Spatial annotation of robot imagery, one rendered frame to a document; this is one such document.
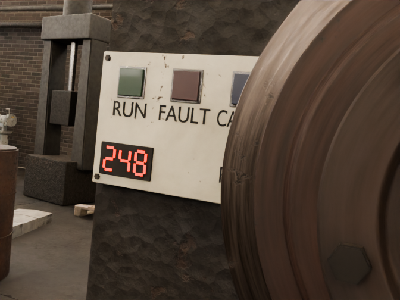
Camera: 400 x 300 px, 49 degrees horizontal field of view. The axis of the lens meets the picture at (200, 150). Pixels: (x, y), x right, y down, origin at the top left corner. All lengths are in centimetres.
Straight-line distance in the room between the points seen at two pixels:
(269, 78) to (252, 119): 4
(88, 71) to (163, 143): 513
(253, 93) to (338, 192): 14
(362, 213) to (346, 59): 12
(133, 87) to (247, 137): 24
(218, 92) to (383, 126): 29
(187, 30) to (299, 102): 27
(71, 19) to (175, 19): 539
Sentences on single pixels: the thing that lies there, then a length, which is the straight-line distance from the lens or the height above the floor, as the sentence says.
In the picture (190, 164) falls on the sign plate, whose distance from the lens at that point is 54.
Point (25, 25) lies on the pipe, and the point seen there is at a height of 267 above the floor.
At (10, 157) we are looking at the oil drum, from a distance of 308.
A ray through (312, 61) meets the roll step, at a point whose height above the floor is 121.
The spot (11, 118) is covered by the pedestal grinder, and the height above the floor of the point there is 95.
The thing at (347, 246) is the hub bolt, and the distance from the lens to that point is 28.
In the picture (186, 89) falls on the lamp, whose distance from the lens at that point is 54.
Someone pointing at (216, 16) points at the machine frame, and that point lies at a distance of 57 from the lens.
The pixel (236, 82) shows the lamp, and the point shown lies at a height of 121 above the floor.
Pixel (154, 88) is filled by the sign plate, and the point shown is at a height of 119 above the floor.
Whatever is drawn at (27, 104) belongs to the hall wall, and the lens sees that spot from 910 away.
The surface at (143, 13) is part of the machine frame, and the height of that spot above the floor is 130.
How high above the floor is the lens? 115
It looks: 3 degrees down
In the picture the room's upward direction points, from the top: 6 degrees clockwise
